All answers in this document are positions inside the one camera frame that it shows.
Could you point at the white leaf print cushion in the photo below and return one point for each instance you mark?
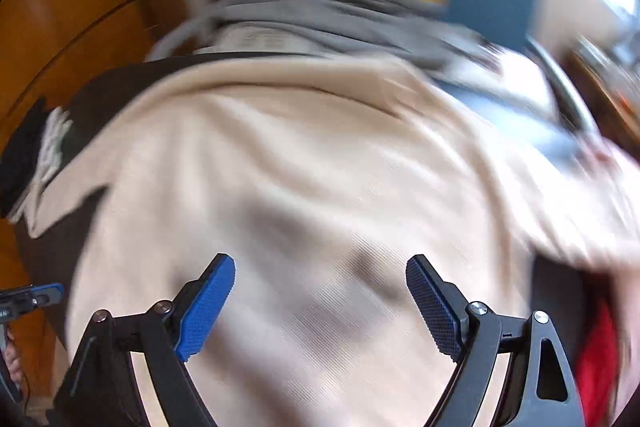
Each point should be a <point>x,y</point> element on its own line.
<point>260,39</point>

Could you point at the red knit sweater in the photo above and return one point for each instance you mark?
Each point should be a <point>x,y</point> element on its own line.
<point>597,367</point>

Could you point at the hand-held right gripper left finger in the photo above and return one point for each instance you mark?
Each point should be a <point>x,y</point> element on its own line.
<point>207,307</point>

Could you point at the beige knit sweater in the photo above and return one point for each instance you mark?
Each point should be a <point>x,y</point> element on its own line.
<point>300,182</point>

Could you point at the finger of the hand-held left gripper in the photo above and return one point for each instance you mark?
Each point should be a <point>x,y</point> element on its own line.
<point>35,294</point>

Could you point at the white folded socks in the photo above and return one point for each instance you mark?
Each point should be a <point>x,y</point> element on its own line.
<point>52,147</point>

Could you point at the person's left hand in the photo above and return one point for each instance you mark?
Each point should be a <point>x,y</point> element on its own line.
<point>14,364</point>

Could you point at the grey hoodie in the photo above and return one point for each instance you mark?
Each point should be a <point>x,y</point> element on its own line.
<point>325,22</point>

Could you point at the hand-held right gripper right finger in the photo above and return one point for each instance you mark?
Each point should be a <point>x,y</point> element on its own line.
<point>432,307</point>

